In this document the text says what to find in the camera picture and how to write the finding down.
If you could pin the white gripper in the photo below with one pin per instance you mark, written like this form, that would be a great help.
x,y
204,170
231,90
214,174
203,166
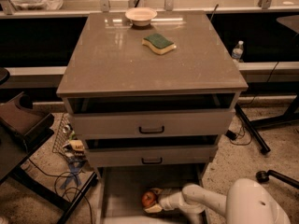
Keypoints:
x,y
165,199

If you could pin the red apple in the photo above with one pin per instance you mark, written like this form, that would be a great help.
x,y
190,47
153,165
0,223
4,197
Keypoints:
x,y
148,199

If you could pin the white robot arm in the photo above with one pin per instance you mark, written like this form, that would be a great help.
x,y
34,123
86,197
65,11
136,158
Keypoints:
x,y
246,202

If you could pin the open bottom grey drawer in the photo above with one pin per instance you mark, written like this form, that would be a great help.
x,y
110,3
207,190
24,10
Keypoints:
x,y
123,187

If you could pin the middle grey drawer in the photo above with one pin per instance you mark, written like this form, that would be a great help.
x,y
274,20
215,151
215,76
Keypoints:
x,y
150,156

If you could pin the top grey drawer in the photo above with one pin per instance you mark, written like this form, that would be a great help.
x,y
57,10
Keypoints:
x,y
151,124

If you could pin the grey drawer cabinet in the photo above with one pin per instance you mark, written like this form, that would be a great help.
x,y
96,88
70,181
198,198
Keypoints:
x,y
111,71

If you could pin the blue tape strip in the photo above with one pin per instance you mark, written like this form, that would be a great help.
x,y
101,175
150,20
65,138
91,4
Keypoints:
x,y
74,170

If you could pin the black chair caster leg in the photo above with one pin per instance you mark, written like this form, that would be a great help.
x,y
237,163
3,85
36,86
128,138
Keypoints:
x,y
264,176

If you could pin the dark brown side table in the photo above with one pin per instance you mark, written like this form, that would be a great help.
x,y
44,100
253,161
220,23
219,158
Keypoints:
x,y
23,131

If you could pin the green yellow sponge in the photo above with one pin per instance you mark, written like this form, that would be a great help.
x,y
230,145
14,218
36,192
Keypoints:
x,y
158,44

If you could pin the clear plastic water bottle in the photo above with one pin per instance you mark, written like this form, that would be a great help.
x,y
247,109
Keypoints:
x,y
238,51

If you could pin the white bowl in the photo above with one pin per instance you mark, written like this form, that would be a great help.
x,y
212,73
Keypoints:
x,y
140,16

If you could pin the wire mesh rack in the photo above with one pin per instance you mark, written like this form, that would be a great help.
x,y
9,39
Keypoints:
x,y
62,135

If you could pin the black table leg frame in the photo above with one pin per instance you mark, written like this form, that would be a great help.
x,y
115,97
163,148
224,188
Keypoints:
x,y
290,116

